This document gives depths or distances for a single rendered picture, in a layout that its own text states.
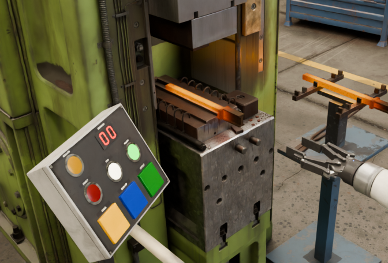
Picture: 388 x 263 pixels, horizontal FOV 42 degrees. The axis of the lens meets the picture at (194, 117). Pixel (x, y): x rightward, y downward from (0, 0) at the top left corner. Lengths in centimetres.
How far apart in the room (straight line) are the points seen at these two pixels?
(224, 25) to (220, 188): 60
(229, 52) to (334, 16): 358
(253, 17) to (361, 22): 351
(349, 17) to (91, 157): 440
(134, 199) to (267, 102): 102
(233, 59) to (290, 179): 134
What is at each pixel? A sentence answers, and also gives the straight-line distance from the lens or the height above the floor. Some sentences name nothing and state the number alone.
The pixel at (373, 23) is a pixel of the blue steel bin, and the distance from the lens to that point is 535.
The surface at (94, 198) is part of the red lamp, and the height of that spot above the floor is 108.
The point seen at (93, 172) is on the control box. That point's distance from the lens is 130.
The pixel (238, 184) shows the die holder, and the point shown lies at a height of 70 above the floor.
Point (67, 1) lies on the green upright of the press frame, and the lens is 152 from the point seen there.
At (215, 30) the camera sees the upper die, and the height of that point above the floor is 130.
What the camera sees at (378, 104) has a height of 95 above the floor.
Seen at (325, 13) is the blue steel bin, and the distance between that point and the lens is 556.
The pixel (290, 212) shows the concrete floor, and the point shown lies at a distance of 291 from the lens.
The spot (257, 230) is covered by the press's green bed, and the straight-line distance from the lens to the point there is 218.
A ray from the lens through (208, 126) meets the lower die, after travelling 176.
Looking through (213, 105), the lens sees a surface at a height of 101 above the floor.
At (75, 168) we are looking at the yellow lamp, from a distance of 126.
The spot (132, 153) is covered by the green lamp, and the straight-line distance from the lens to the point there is 141.
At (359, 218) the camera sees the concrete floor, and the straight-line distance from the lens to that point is 293.
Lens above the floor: 184
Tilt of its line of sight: 29 degrees down
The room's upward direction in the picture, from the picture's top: 3 degrees counter-clockwise
